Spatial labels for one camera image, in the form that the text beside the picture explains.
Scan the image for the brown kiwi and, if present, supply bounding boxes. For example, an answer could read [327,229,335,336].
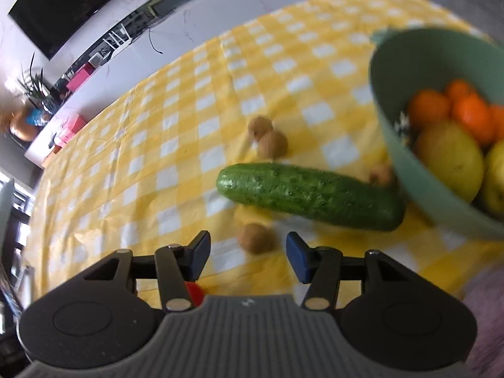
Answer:
[369,164,395,187]
[248,115,274,140]
[237,222,277,255]
[257,131,289,160]

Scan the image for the green cucumber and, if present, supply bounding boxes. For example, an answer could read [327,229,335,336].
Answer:
[216,162,406,232]

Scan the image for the potted plant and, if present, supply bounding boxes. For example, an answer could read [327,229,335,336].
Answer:
[0,53,60,144]

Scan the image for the grey chair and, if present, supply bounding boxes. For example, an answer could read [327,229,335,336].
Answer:
[0,173,38,363]

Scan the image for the black television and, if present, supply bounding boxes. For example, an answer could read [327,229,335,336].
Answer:
[8,0,205,61]

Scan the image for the orange tangerine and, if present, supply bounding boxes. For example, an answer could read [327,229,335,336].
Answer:
[407,90,451,130]
[452,95,497,147]
[489,104,504,142]
[446,79,482,105]

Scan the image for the white low cabinet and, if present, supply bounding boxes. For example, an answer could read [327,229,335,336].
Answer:
[24,0,316,166]

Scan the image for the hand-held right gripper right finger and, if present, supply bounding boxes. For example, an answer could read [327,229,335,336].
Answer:
[286,232,419,311]

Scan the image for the pink box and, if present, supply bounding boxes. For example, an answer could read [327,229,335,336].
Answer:
[66,66,95,92]
[53,113,88,146]

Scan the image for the yellow round fruit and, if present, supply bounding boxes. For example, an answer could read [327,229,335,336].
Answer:
[413,121,486,204]
[479,140,504,218]

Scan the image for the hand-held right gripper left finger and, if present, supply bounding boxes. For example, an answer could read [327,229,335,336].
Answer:
[81,230,212,312]

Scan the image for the yellow checked tablecloth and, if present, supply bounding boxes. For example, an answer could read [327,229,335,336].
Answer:
[24,0,504,312]

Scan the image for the small red object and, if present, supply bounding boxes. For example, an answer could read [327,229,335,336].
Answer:
[185,281,205,308]

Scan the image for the green colander bowl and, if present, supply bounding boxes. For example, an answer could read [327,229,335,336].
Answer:
[369,27,504,242]

